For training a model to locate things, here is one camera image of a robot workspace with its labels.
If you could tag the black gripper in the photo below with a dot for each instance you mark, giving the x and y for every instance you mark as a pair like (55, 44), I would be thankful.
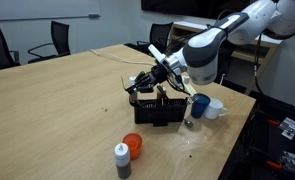
(160, 75)

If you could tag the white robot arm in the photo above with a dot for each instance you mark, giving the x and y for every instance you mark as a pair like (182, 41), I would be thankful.
(203, 53)

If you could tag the black plastic basket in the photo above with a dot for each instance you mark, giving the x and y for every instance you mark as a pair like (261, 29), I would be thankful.
(160, 115)

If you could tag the brown sauce squeeze bottle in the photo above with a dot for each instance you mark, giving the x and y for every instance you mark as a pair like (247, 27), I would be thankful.
(133, 97)

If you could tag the red sauce bottle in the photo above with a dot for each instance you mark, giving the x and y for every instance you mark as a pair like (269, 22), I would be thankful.
(162, 95)

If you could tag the white charger plug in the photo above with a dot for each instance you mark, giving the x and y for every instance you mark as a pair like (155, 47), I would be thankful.
(186, 79)

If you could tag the cream power strip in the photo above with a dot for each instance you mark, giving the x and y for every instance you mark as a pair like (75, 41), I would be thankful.
(192, 90)

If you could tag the blue cup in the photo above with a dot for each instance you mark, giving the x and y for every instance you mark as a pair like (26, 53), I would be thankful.
(199, 106)

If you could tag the orange plastic cup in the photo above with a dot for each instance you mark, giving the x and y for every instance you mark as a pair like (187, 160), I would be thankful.
(132, 146)

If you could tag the white mug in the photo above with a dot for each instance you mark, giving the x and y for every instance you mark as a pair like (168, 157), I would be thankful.
(214, 109)

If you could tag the dark sauce squeeze bottle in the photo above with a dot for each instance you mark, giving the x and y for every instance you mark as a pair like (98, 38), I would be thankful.
(123, 163)

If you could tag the grey whiteboard eraser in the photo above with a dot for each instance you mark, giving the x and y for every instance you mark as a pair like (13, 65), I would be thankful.
(93, 15)

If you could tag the white whiteboard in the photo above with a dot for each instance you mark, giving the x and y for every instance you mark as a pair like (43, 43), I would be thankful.
(37, 8)

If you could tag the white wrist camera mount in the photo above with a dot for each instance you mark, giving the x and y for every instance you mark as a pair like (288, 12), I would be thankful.
(156, 53)

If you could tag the black wall television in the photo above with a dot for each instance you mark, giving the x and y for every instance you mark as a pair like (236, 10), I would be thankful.
(187, 6)

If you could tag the silver metal bracket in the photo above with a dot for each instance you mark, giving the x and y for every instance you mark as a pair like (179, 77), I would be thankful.
(292, 128)

